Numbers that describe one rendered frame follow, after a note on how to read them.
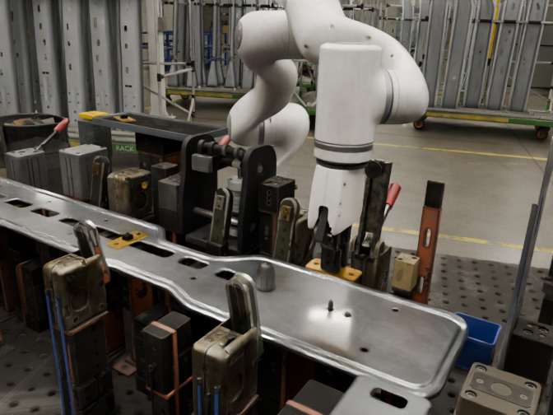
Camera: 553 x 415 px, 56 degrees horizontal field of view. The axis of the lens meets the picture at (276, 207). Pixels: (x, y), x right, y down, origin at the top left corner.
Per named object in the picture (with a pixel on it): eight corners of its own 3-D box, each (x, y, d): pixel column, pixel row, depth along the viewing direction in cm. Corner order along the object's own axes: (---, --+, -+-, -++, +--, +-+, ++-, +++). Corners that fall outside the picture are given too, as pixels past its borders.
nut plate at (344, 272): (304, 268, 82) (304, 261, 81) (315, 258, 85) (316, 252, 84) (353, 282, 77) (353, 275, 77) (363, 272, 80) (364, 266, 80)
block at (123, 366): (111, 368, 114) (99, 249, 104) (153, 340, 124) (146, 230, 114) (128, 377, 111) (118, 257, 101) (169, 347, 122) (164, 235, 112)
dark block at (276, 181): (254, 352, 121) (257, 181, 107) (270, 338, 127) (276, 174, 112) (272, 359, 119) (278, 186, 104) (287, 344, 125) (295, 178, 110)
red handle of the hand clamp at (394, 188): (354, 242, 92) (385, 179, 100) (355, 249, 94) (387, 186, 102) (375, 248, 90) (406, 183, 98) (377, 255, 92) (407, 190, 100)
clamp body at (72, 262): (48, 429, 97) (23, 263, 85) (100, 392, 107) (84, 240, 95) (81, 450, 93) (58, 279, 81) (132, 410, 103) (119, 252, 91)
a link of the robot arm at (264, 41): (282, 151, 151) (227, 154, 149) (278, 116, 155) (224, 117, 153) (318, 44, 105) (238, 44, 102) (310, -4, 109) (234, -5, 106)
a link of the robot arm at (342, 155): (332, 130, 80) (330, 149, 81) (304, 140, 72) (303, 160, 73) (383, 137, 75) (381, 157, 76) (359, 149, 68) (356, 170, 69)
